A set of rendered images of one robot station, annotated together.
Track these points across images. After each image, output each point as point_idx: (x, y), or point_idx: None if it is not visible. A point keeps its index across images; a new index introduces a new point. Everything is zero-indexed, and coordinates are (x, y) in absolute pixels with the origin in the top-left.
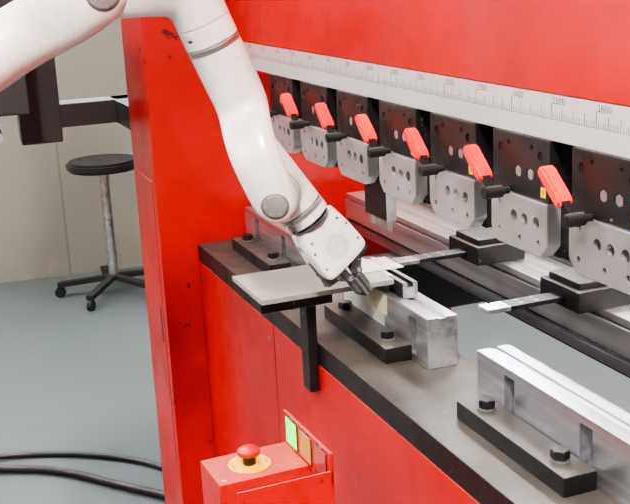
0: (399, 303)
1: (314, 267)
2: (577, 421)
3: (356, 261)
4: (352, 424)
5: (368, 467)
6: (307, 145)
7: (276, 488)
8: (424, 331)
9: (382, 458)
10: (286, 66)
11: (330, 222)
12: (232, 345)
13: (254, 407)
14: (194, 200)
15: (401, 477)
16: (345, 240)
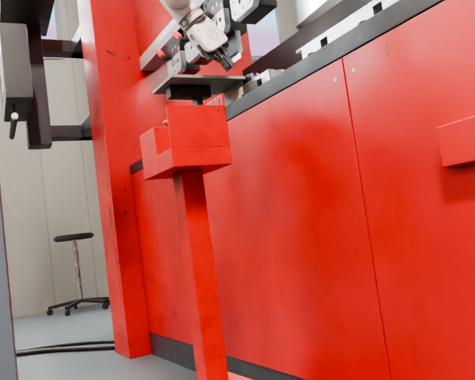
0: (250, 81)
1: (200, 45)
2: (370, 7)
3: (224, 48)
4: (231, 140)
5: (243, 154)
6: (188, 53)
7: (190, 107)
8: (267, 78)
9: (252, 134)
10: (174, 27)
11: (207, 22)
12: (152, 200)
13: (168, 222)
14: (127, 141)
15: (266, 129)
16: (216, 33)
